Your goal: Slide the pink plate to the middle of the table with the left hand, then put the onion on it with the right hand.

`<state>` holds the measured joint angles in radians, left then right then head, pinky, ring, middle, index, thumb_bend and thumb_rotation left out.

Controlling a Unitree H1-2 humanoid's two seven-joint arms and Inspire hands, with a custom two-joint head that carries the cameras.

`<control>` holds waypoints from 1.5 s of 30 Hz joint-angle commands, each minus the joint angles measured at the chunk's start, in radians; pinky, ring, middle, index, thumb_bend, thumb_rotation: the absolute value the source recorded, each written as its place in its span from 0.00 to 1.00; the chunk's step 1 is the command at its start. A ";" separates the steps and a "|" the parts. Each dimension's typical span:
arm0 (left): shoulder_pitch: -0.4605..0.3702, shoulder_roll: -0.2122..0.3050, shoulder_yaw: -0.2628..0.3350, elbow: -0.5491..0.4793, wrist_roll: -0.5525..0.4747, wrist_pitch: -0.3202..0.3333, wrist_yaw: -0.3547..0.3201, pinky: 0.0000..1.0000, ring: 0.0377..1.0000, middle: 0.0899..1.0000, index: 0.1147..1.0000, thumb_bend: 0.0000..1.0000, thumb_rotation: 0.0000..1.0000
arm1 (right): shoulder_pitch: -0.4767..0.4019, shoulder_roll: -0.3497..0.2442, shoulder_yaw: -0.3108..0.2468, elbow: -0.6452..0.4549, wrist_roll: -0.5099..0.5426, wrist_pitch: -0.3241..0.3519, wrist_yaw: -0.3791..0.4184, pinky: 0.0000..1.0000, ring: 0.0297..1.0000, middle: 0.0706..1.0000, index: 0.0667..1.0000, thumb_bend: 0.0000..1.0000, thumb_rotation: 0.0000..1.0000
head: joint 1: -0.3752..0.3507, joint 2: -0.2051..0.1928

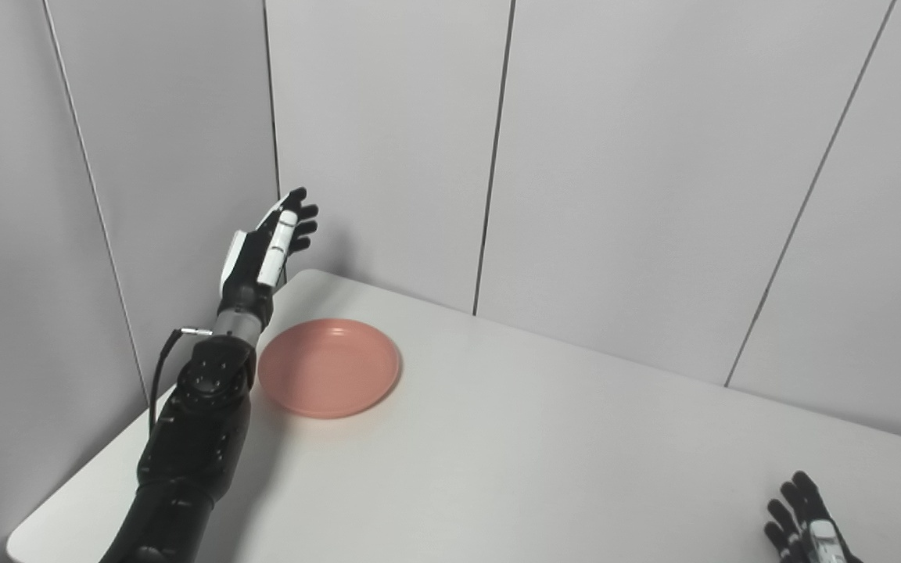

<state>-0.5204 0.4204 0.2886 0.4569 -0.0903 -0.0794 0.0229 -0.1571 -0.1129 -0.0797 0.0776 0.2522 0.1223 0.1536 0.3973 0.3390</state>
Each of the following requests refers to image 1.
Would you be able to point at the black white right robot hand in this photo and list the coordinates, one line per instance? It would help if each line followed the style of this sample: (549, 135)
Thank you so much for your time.
(810, 524)

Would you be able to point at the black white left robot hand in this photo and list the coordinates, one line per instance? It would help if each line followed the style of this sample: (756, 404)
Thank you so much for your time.
(251, 262)

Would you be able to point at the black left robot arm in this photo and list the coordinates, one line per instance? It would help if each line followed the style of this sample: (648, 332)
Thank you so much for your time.
(192, 438)

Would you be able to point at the pink round plate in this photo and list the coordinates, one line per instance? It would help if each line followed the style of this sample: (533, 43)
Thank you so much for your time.
(328, 367)

